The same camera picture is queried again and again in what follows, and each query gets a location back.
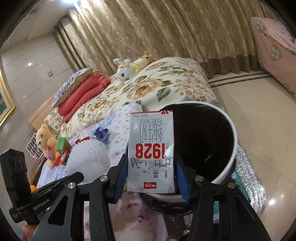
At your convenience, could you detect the red snack wrapper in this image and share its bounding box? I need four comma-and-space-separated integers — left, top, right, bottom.
54, 136, 90, 167

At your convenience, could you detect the white foam fruit net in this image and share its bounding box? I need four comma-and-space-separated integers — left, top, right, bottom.
66, 139, 110, 183

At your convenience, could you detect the green milk carton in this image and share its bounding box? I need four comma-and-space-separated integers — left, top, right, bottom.
56, 137, 70, 153

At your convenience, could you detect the blue plastic wrapper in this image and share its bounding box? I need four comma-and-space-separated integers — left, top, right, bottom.
93, 126, 108, 143

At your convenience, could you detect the white 1928 milk carton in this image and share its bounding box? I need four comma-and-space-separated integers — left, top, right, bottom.
127, 110, 176, 194

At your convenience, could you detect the black trash bin liner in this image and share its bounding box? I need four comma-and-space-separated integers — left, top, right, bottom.
139, 101, 238, 215

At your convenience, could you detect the white round trash bin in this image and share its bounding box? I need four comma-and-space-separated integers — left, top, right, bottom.
138, 101, 238, 203

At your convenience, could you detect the person's left hand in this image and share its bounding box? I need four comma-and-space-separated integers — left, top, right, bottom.
22, 225, 43, 240

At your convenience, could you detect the small orange foam net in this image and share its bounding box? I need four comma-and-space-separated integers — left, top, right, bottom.
30, 185, 37, 192

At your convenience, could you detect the wooden nightstand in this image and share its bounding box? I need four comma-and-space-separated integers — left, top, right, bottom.
30, 157, 47, 186

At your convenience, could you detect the pastel floral quilt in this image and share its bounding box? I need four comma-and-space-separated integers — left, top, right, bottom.
21, 102, 190, 241

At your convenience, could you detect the peach teddy bear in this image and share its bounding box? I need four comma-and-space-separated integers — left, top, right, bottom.
36, 123, 57, 169

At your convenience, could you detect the teal mat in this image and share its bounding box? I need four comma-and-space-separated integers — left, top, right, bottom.
213, 170, 250, 224

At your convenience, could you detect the small pink card stand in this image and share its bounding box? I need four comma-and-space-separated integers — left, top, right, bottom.
35, 157, 41, 164

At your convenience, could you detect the silver foil mat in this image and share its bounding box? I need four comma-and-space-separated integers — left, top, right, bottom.
235, 144, 267, 216

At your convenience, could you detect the wooden headboard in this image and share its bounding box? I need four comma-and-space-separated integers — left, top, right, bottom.
29, 94, 55, 130

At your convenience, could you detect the gold-framed landscape painting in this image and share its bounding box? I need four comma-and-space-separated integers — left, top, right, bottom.
1, 71, 16, 129

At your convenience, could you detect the blue-patterned pillow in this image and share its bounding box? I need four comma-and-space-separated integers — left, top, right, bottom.
51, 68, 93, 109

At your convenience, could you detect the folded red blanket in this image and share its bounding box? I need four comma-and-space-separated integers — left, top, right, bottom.
58, 72, 111, 122

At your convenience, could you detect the white rabbit plush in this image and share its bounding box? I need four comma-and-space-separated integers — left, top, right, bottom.
113, 58, 137, 81

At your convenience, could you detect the cream rose-pattern blanket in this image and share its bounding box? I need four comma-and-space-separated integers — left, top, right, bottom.
44, 57, 217, 139

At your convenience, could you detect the tan bear plush lying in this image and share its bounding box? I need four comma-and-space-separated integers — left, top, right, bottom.
130, 51, 156, 73

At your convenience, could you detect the pink heart-pattern covered furniture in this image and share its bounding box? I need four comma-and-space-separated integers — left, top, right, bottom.
250, 16, 295, 97

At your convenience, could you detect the beige patterned curtain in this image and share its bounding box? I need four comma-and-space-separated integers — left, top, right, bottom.
55, 1, 275, 77

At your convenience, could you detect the photo collage frame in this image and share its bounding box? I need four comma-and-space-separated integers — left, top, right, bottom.
26, 133, 44, 159

